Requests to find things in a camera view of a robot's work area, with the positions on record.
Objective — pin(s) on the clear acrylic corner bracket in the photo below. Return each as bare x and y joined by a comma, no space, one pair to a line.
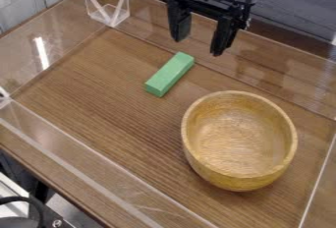
108,14

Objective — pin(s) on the black metal clamp bracket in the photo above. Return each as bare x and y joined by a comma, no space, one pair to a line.
52,219

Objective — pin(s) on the clear acrylic tray walls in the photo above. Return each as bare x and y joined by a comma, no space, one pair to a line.
102,140

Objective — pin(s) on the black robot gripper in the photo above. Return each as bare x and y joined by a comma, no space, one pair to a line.
180,20

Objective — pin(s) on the green rectangular block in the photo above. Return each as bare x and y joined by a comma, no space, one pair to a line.
170,74

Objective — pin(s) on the brown wooden bowl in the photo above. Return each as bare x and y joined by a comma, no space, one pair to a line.
239,140

